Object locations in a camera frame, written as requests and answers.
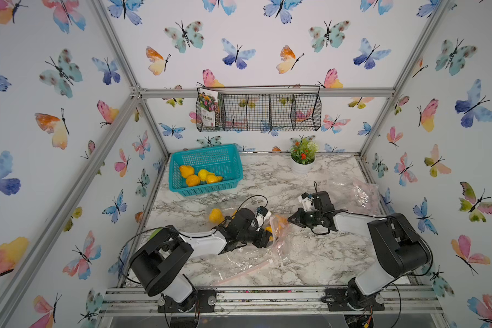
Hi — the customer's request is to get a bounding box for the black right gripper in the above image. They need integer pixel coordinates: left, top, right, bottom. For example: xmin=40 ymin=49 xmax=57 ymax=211
xmin=286 ymin=207 xmax=323 ymax=228

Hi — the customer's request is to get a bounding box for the black wire wall basket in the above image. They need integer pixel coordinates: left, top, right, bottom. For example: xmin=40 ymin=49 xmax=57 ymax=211
xmin=195 ymin=85 xmax=322 ymax=136

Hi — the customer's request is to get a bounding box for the clear zip-top bag with pears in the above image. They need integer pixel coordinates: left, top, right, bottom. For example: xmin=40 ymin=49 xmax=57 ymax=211
xmin=321 ymin=174 xmax=381 ymax=215

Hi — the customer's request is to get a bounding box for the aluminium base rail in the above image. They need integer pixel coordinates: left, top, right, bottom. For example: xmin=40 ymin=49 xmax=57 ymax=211
xmin=100 ymin=285 xmax=443 ymax=317

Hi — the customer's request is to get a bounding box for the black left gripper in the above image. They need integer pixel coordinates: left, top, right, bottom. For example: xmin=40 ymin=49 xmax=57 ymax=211
xmin=236 ymin=225 xmax=278 ymax=250

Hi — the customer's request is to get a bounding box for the white pot artificial plant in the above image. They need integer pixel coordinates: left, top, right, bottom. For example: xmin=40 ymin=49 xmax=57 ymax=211
xmin=291 ymin=135 xmax=319 ymax=176

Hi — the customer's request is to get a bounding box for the seed packet in basket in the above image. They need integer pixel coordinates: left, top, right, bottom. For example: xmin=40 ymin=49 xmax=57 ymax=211
xmin=198 ymin=88 xmax=219 ymax=128

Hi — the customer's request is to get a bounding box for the yellow-green pear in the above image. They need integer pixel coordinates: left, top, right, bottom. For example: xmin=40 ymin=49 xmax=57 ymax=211
xmin=198 ymin=169 xmax=214 ymax=182

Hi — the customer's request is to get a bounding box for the clear bag of lemons front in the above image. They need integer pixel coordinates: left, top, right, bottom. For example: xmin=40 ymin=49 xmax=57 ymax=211
xmin=194 ymin=207 xmax=273 ymax=286

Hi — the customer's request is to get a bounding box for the orange pear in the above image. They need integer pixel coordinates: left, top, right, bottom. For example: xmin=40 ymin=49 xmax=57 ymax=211
xmin=179 ymin=165 xmax=195 ymax=178

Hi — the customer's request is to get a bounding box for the yellow green toy tool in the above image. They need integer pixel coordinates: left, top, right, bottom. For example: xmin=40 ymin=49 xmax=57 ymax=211
xmin=148 ymin=228 xmax=163 ymax=241

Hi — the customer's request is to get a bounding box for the teal plastic basket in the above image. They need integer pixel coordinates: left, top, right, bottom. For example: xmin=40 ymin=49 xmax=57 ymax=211
xmin=169 ymin=145 xmax=243 ymax=197

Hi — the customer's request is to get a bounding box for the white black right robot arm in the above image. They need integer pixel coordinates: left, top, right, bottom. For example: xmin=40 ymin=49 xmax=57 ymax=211
xmin=288 ymin=191 xmax=433 ymax=308

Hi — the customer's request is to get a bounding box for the yellow lemon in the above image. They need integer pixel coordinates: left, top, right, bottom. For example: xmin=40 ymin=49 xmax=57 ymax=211
xmin=206 ymin=174 xmax=223 ymax=184

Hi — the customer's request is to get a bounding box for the yellow pear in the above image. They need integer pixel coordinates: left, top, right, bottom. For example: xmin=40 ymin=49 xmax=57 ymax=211
xmin=186 ymin=174 xmax=201 ymax=187

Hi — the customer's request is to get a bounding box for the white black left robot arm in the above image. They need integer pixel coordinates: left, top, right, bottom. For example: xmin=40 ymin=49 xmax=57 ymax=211
xmin=128 ymin=206 xmax=273 ymax=308

